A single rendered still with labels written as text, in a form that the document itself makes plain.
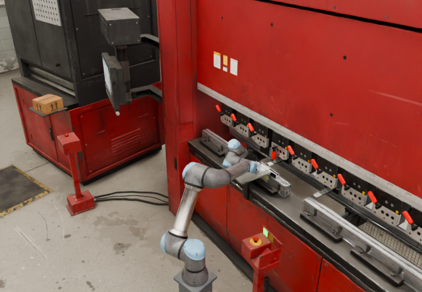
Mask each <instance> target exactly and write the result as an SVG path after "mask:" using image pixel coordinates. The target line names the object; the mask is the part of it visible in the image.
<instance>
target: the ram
mask: <svg viewBox="0 0 422 292"><path fill-rule="evenodd" d="M196 14H197V82H198V83H200V84H202V85H204V86H206V87H208V88H210V89H212V90H214V91H216V92H217V93H219V94H221V95H223V96H225V97H227V98H229V99H230V100H233V101H234V102H236V103H238V104H240V105H243V106H244V107H246V108H248V109H250V110H252V111H254V112H256V113H258V114H259V115H261V116H263V117H265V118H267V119H269V120H271V121H273V122H275V123H276V124H279V125H280V126H283V127H285V128H286V129H288V130H290V131H292V132H294V133H296V134H298V135H299V136H301V137H303V138H305V139H307V140H309V141H311V142H313V143H315V144H317V145H319V146H321V147H323V148H325V149H327V150H328V151H330V152H332V153H334V154H336V155H338V156H340V157H341V158H343V159H345V160H347V161H349V162H351V163H353V164H355V165H357V166H359V167H361V168H363V169H365V170H367V171H369V172H370V173H372V174H374V175H376V176H378V177H380V178H382V179H383V180H386V181H388V182H389V183H392V184H393V185H396V186H397V187H399V188H401V189H403V190H405V191H407V192H409V193H410V194H412V195H414V196H416V197H418V198H420V199H422V29H418V28H412V27H408V26H402V25H398V24H392V23H385V22H382V21H376V20H371V19H365V18H359V17H355V16H349V15H345V14H338V13H333V12H329V11H322V10H319V9H312V8H306V7H302V6H296V5H292V4H286V3H279V2H276V1H269V0H196ZM214 52H217V53H219V54H220V69H219V68H217V67H215V66H214ZM224 55H225V56H227V65H224V64H223V61H224ZM230 58H233V59H234V60H237V76H236V75H234V74H231V73H230ZM223 66H225V67H227V72H226V71H224V70H223ZM197 89H198V90H201V91H202V92H204V93H206V94H208V95H209V96H211V97H213V98H215V99H217V100H219V101H221V102H222V103H224V104H226V105H228V106H229V107H231V108H233V109H235V110H237V111H239V112H241V113H243V114H244V115H246V116H248V117H250V118H251V119H254V120H255V121H257V122H259V123H261V124H263V125H264V126H266V127H268V128H270V129H272V130H273V131H276V132H277V133H279V134H281V135H283V136H284V137H286V138H288V139H290V140H292V141H294V142H296V143H297V144H299V145H301V146H303V147H304V148H306V149H309V150H310V151H312V152H314V153H316V154H317V155H319V156H321V157H323V158H325V159H326V160H329V161H331V162H332V163H334V164H336V165H338V166H339V167H341V168H343V169H345V170H347V171H349V172H351V173H352V174H354V175H356V176H358V177H359V178H361V179H363V180H365V181H367V182H369V183H371V184H372V185H374V186H376V187H378V188H380V189H381V190H384V191H385V192H387V193H389V194H391V195H392V196H394V197H396V198H398V199H400V200H402V201H404V202H406V203H407V204H409V205H411V206H413V207H414V208H417V209H418V210H420V211H422V206H421V205H420V204H418V203H416V202H414V201H412V200H410V199H408V198H406V197H404V196H402V195H401V194H399V193H397V192H395V191H393V190H392V189H390V188H388V187H385V186H384V185H382V184H380V183H378V182H376V181H375V180H373V179H371V178H369V177H367V176H365V175H363V174H362V173H359V172H358V171H356V170H354V169H352V168H350V167H348V166H347V165H345V164H343V163H341V162H339V161H337V160H335V159H333V158H331V157H330V156H328V155H326V154H324V153H322V152H321V151H319V150H317V149H315V148H312V147H311V146H309V145H307V144H305V143H304V142H302V141H300V140H298V139H296V138H294V137H293V136H290V135H289V134H286V133H285V132H283V131H281V130H279V129H277V128H276V127H274V126H272V125H270V124H268V123H266V122H264V121H262V120H260V119H259V118H257V117H255V116H253V115H251V114H250V113H248V112H246V111H243V110H242V109H240V108H238V107H236V106H234V105H232V104H231V103H229V102H227V101H225V100H223V99H221V98H220V97H217V96H216V95H214V94H212V93H210V92H208V91H206V90H205V89H203V88H201V87H199V86H197Z"/></svg>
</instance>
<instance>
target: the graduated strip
mask: <svg viewBox="0 0 422 292"><path fill-rule="evenodd" d="M197 86H199V87H201V88H203V89H205V90H206V91H208V92H210V93H212V94H214V95H216V96H217V97H220V98H221V99H223V100H225V101H227V102H229V103H231V104H232V105H234V106H236V107H238V108H240V109H242V110H243V111H246V112H248V113H250V114H251V115H253V116H255V117H257V118H259V119H260V120H262V121H264V122H266V123H268V124H270V125H272V126H274V127H276V128H277V129H279V130H281V131H283V132H285V133H286V134H289V135H290V136H293V137H294V138H296V139H298V140H300V141H302V142H304V143H305V144H307V145H309V146H311V147H312V148H315V149H317V150H319V151H321V152H322V153H324V154H326V155H328V156H330V157H331V158H333V159H335V160H337V161H339V162H341V163H343V164H345V165H347V166H348V167H350V168H352V169H354V170H356V171H358V172H359V173H362V174H363V175H365V176H367V177H369V178H371V179H373V180H375V181H376V182H378V183H380V184H382V185H384V186H385V187H388V188H390V189H392V190H393V191H395V192H397V193H399V194H401V195H402V196H404V197H406V198H408V199H410V200H412V201H414V202H416V203H418V204H420V205H421V206H422V199H420V198H418V197H416V196H414V195H412V194H410V193H409V192H407V191H405V190H403V189H401V188H399V187H397V186H396V185H393V184H392V183H389V182H388V181H386V180H383V179H382V178H380V177H378V176H376V175H374V174H372V173H370V172H369V171H367V170H365V169H363V168H361V167H359V166H357V165H355V164H353V163H351V162H349V161H347V160H345V159H343V158H341V157H340V156H338V155H336V154H334V153H332V152H330V151H328V150H327V149H325V148H323V147H321V146H319V145H317V144H315V143H313V142H311V141H309V140H307V139H305V138H303V137H301V136H299V135H298V134H296V133H294V132H292V131H290V130H288V129H286V128H285V127H283V126H280V125H279V124H276V123H275V122H273V121H271V120H269V119H267V118H265V117H263V116H261V115H259V114H258V113H256V112H254V111H252V110H250V109H248V108H246V107H244V106H243V105H240V104H238V103H236V102H234V101H233V100H230V99H229V98H227V97H225V96H223V95H221V94H219V93H217V92H216V91H214V90H212V89H210V88H208V87H206V86H204V85H202V84H200V83H198V82H197Z"/></svg>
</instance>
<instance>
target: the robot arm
mask: <svg viewBox="0 0 422 292"><path fill-rule="evenodd" d="M228 147H229V150H228V153H227V155H226V157H225V159H224V162H223V164H222V165H223V167H224V168H226V169H221V170H218V169H215V168H211V167H209V166H205V165H201V164H200V163H195V162H191V163H189V164H188V165H186V167H185V169H184V170H183V174H182V178H183V179H184V185H185V190H184V192H183V196H182V198H181V202H180V206H179V208H178V211H177V214H176V218H175V221H174V224H173V227H172V228H171V229H169V231H168V232H165V233H164V235H163V236H162V239H161V250H162V251H163V252H164V253H166V254H167V255H169V256H172V257H175V258H177V259H179V260H181V261H183V262H184V263H185V267H184V269H183V272H182V280H183V282H184V283H185V284H186V285H188V286H191V287H199V286H202V285H204V284H205V283H206V282H207V281H208V270H207V267H206V265H205V254H206V251H205V246H204V244H203V242H202V241H200V240H198V239H188V234H187V230H188V226H189V224H190V220H191V217H192V214H193V210H194V208H195V204H196V202H197V198H198V194H199V192H200V191H201V190H203V188H204V187H206V188H220V187H224V186H226V185H228V184H229V183H230V181H232V180H233V179H235V178H237V177H239V176H241V175H243V174H245V173H247V172H250V173H254V172H255V171H257V172H260V171H259V169H260V167H261V164H260V163H259V164H258V165H257V163H256V161H257V160H258V159H259V158H257V156H256V155H255V154H254V153H253V152H252V151H251V150H250V149H248V148H245V147H243V145H242V144H241V143H240V142H238V140H236V139H231V140H230V141H229V142H228ZM256 158H257V159H256ZM187 239H188V240H187Z"/></svg>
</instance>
